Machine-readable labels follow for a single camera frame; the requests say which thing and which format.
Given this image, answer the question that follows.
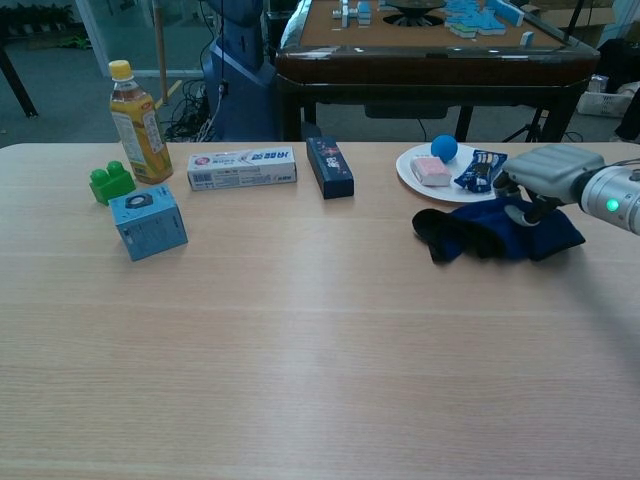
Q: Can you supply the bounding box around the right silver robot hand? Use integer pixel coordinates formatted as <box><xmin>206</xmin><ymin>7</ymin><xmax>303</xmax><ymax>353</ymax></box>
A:
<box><xmin>492</xmin><ymin>144</ymin><xmax>606</xmax><ymax>229</ymax></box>

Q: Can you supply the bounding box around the blue cloth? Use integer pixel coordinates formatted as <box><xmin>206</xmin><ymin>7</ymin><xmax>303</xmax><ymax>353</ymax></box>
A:
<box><xmin>411</xmin><ymin>196</ymin><xmax>587</xmax><ymax>265</ymax></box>

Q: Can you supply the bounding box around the black tripod stand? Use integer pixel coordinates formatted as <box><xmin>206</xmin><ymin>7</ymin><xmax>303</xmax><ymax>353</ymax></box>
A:
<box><xmin>501</xmin><ymin>107</ymin><xmax>547</xmax><ymax>144</ymax></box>

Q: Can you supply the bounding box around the blue snack wrapper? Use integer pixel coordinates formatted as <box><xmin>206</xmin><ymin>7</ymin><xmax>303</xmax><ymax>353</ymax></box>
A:
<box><xmin>452</xmin><ymin>149</ymin><xmax>509</xmax><ymax>194</ymax></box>

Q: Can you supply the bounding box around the white plastic basket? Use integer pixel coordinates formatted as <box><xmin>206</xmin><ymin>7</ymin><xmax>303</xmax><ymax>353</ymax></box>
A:
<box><xmin>577</xmin><ymin>74</ymin><xmax>632</xmax><ymax>119</ymax></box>

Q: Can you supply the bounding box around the blue ball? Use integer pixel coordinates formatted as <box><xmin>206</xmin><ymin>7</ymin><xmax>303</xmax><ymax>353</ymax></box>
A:
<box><xmin>430</xmin><ymin>134</ymin><xmax>460</xmax><ymax>164</ymax></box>

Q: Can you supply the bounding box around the pink wrapped packet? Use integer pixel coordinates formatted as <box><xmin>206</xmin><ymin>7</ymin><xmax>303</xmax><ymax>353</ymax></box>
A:
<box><xmin>409</xmin><ymin>155</ymin><xmax>453</xmax><ymax>187</ymax></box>

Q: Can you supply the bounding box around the white round plate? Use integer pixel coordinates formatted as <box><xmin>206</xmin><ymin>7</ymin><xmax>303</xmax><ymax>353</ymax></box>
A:
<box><xmin>395</xmin><ymin>143</ymin><xmax>512</xmax><ymax>207</ymax></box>

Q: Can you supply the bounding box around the dark wooden mahjong table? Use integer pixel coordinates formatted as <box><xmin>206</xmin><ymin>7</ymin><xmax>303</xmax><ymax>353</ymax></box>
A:
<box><xmin>274</xmin><ymin>0</ymin><xmax>601</xmax><ymax>144</ymax></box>

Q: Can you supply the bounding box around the black mahjong table dome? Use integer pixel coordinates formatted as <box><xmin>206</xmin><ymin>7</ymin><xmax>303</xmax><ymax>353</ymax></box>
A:
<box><xmin>382</xmin><ymin>0</ymin><xmax>449</xmax><ymax>27</ymax></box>

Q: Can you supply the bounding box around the dark blue long box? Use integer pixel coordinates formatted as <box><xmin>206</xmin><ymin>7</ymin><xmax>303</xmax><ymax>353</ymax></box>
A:
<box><xmin>305</xmin><ymin>136</ymin><xmax>356</xmax><ymax>200</ymax></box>

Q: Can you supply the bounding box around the white toothpaste box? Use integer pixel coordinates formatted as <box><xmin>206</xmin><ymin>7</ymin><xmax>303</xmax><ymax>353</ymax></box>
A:
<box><xmin>186</xmin><ymin>145</ymin><xmax>299</xmax><ymax>192</ymax></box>

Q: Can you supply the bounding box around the blue machine base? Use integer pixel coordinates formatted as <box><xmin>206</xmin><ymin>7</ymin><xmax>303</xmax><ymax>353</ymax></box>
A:
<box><xmin>202</xmin><ymin>0</ymin><xmax>282</xmax><ymax>144</ymax></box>

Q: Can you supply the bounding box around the light blue cube box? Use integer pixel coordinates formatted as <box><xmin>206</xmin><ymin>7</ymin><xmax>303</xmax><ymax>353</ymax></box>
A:
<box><xmin>107</xmin><ymin>182</ymin><xmax>190</xmax><ymax>263</ymax></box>

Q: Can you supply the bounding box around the wooden stick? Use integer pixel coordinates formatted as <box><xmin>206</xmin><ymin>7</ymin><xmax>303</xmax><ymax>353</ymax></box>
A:
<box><xmin>155</xmin><ymin>0</ymin><xmax>169</xmax><ymax>106</ymax></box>

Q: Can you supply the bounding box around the yellow tea bottle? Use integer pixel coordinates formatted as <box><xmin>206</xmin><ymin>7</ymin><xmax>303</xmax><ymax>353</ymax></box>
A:
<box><xmin>108</xmin><ymin>59</ymin><xmax>175</xmax><ymax>185</ymax></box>

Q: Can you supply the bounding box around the green toy brick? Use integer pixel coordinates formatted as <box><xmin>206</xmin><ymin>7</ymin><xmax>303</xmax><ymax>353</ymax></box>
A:
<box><xmin>89</xmin><ymin>159</ymin><xmax>137</xmax><ymax>207</ymax></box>

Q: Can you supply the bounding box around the black table leg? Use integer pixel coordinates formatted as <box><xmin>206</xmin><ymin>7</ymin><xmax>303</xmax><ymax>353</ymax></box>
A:
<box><xmin>0</xmin><ymin>45</ymin><xmax>39</xmax><ymax>120</ymax></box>

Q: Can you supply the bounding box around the black cable tangle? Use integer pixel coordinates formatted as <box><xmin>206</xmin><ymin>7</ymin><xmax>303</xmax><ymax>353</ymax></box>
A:
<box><xmin>164</xmin><ymin>74</ymin><xmax>217</xmax><ymax>144</ymax></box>

